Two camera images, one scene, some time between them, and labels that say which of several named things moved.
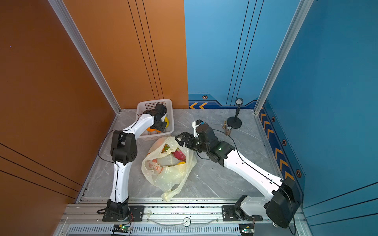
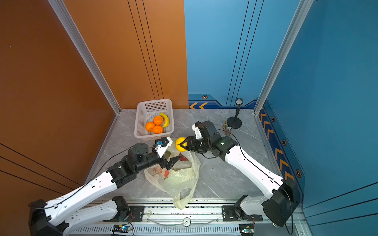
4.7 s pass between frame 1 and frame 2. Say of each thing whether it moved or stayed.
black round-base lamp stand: stayed
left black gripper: moved
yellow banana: stayed
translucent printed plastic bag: moved
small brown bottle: stayed
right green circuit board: stayed
